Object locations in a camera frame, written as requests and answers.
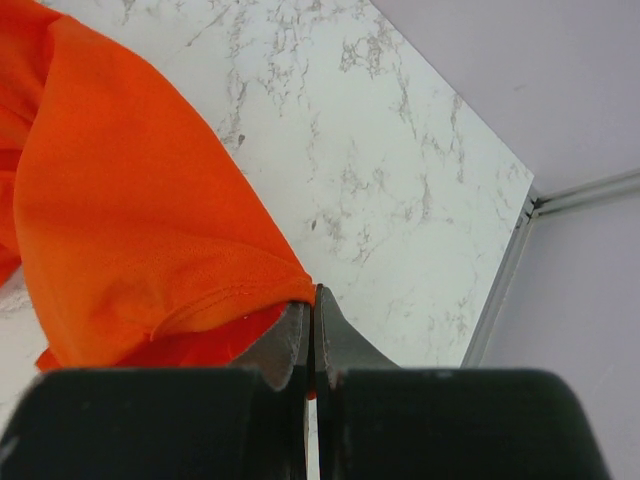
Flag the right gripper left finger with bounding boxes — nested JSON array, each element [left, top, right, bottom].
[[234, 302, 306, 391]]

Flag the aluminium frame rails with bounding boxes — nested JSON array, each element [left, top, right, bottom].
[[459, 169, 640, 369]]

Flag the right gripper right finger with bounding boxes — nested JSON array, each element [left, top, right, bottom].
[[312, 284, 399, 388]]

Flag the orange t-shirt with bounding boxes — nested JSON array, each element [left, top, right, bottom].
[[1, 1, 315, 372]]

